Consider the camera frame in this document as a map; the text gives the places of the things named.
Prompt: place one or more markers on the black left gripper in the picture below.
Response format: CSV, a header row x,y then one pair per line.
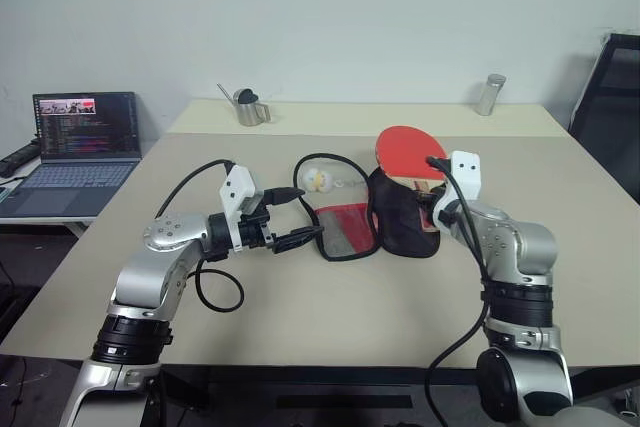
x,y
257,232

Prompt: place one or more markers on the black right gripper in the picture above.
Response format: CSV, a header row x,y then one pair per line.
x,y
436,197

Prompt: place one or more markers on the white yellow plush charm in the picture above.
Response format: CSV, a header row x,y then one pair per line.
x,y
317,179

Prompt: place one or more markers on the red black mesh paddle case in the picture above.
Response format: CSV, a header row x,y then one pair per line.
x,y
400,227

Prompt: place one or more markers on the red table tennis paddle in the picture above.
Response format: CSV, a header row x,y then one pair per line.
x,y
407,152

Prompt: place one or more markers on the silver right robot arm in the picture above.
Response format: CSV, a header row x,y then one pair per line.
x,y
530,247

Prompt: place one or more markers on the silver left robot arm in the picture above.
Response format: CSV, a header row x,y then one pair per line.
x,y
150,277

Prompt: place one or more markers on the steel cylinder bottle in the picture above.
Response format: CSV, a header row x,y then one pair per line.
x,y
489,97

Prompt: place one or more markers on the black rounded cup insert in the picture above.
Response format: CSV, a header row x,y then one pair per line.
x,y
246,96

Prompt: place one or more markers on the thin metal straw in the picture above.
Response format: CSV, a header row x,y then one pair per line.
x,y
226,92

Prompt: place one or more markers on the black mesh office chair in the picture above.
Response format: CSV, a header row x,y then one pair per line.
x,y
620,112

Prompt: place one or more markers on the grey open laptop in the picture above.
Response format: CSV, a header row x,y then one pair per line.
x,y
75,182

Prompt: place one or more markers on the black power strip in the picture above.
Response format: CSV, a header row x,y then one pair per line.
x,y
17,157

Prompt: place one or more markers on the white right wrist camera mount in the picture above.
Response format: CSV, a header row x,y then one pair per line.
x,y
465,167

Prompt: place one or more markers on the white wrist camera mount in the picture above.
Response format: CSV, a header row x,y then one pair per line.
x,y
465,167
237,184

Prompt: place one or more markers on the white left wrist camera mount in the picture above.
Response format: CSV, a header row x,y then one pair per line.
x,y
237,184

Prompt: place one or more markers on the black table frame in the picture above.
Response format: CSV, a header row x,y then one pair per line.
x,y
300,377

